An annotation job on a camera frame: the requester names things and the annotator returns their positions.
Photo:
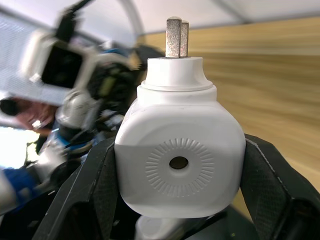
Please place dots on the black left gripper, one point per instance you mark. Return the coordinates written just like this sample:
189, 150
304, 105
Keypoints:
112, 80

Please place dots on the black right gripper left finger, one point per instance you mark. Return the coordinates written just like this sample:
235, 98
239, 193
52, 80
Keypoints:
100, 180

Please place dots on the white mosquito repellent heater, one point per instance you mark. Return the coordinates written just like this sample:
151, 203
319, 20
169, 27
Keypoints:
175, 125

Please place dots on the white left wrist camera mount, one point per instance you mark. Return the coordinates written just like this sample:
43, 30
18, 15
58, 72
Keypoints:
37, 50

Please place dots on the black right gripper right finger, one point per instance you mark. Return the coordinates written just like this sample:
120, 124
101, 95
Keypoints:
275, 180

